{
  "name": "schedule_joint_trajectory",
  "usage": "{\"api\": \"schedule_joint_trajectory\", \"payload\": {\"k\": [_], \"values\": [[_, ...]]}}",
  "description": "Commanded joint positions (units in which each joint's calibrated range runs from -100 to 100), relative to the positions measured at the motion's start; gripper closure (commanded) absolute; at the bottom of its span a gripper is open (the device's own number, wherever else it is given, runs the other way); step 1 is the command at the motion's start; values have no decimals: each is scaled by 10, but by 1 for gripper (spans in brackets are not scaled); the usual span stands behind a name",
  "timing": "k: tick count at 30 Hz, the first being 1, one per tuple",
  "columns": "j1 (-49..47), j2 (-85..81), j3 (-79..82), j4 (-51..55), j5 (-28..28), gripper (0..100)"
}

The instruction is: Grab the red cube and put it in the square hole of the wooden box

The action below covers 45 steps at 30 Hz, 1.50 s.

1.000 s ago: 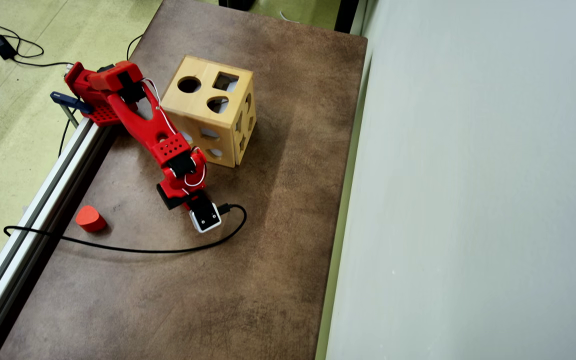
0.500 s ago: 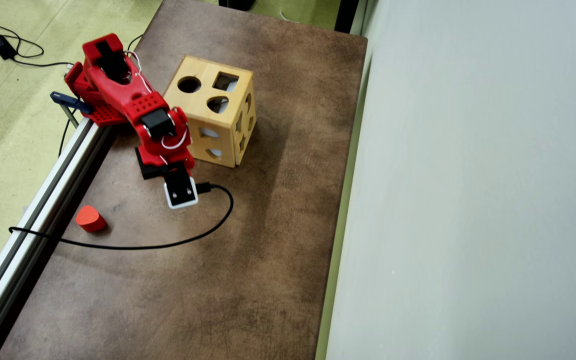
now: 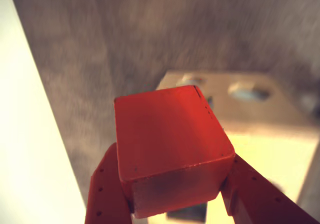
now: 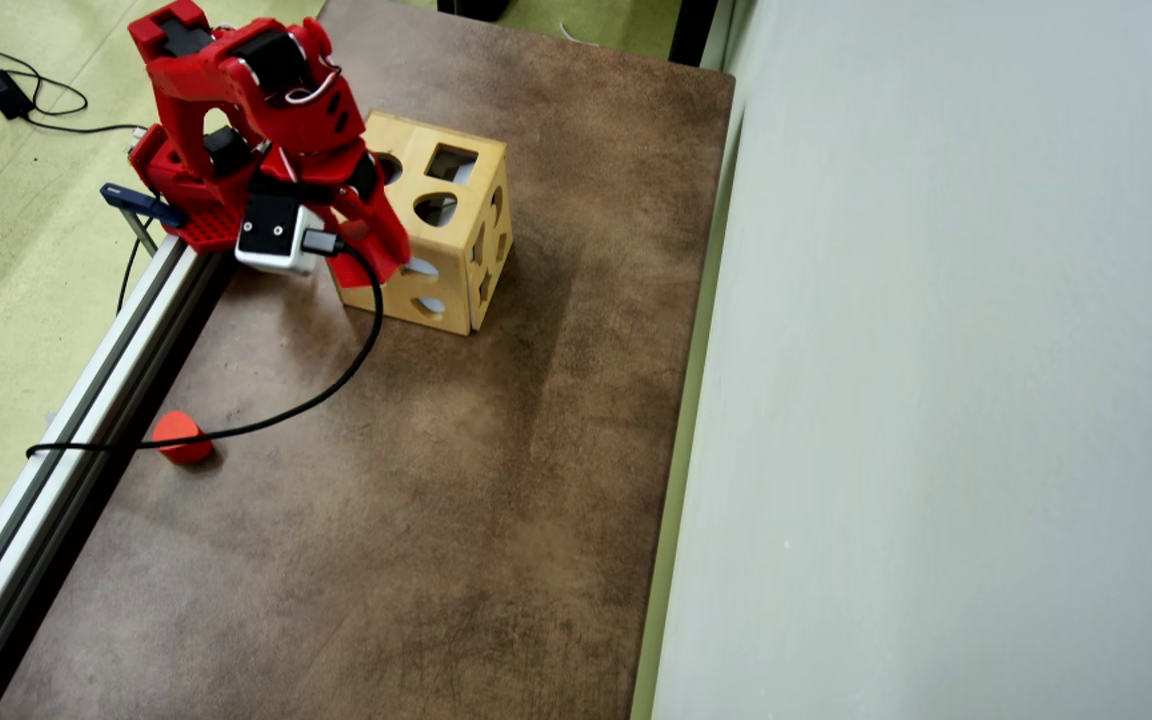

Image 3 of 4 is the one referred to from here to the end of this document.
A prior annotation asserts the red cube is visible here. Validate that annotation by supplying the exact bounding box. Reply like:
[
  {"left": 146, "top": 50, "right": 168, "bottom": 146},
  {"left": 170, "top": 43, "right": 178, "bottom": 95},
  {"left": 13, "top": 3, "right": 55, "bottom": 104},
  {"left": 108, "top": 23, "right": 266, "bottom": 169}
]
[{"left": 113, "top": 85, "right": 236, "bottom": 219}]

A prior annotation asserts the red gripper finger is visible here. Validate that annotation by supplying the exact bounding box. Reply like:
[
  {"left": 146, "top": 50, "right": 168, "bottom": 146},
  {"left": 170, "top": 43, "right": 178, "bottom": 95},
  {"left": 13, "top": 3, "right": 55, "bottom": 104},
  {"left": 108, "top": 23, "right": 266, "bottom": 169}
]
[
  {"left": 219, "top": 156, "right": 318, "bottom": 224},
  {"left": 84, "top": 142, "right": 133, "bottom": 224}
]

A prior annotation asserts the wooden shape sorter box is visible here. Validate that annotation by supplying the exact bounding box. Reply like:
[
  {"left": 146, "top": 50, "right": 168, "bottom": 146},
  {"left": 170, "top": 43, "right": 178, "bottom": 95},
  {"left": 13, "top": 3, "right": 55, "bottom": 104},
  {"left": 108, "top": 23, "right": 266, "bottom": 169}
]
[{"left": 147, "top": 70, "right": 320, "bottom": 224}]

